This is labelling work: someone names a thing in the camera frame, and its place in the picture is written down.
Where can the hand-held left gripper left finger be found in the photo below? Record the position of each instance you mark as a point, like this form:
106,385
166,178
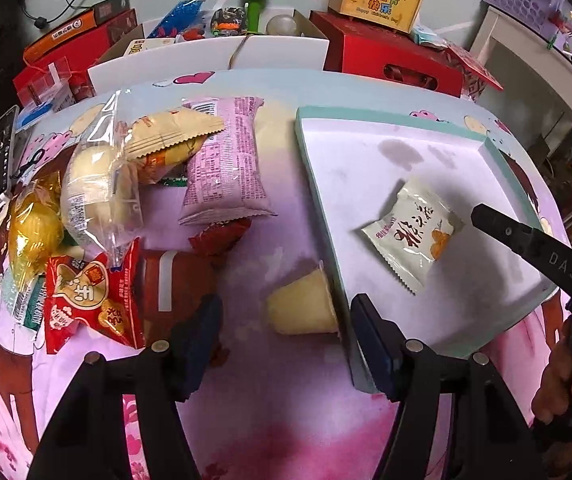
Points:
201,345

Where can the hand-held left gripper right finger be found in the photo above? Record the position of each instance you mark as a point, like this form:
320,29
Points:
372,347

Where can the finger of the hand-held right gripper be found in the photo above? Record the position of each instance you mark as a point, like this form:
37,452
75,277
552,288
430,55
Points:
498,227

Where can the dark red snack packet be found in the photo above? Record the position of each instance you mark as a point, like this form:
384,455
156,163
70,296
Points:
191,280

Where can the white green snack packet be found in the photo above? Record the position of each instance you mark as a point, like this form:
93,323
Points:
416,230

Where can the pale yellow jelly cup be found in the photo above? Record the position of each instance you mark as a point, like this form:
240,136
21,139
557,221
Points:
301,305

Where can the small red candy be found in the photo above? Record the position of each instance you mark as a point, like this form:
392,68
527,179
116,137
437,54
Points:
216,235

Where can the teal-edged white tray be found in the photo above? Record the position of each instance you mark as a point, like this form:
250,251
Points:
366,160

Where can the pink snack packet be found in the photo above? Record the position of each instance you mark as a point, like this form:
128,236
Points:
226,170

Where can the clear bag of buns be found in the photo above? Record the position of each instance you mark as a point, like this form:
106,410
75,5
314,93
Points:
91,185

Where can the yellow candy bag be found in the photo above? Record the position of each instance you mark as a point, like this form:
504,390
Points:
36,230

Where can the beige orange snack packet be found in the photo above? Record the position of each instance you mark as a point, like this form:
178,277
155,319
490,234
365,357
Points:
166,130

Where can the person's right hand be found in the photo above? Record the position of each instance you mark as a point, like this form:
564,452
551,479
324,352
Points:
556,380

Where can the white shelf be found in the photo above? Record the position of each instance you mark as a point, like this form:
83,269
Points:
486,35

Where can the light blue packet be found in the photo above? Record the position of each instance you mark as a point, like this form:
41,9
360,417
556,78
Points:
428,36

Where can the red gift box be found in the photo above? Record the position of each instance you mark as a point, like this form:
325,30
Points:
366,50

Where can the smartphone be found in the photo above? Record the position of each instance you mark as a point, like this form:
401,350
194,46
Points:
1,160

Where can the blue white box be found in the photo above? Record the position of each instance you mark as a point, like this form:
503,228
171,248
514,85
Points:
41,112

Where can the white cardboard box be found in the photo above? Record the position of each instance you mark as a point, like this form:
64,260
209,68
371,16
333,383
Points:
191,60

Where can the clear plastic ball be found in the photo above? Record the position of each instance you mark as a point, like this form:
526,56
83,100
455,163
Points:
281,25

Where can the small white printed box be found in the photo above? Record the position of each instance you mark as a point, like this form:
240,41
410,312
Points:
148,47

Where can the clear plastic box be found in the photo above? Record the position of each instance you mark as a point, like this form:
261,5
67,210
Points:
43,80

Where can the red toy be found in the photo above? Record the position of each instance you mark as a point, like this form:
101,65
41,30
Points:
195,35

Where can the red flat box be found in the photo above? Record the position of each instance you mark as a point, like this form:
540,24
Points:
101,40

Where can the dark colourful toy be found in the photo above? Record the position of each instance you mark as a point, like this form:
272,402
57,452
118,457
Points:
228,22

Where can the green dumbbell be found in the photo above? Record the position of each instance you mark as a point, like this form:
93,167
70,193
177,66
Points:
256,10

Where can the blue plastic bag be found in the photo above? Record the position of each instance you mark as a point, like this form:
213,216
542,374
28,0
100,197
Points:
178,15

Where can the orange black box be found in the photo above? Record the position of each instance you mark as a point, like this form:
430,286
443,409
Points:
66,35

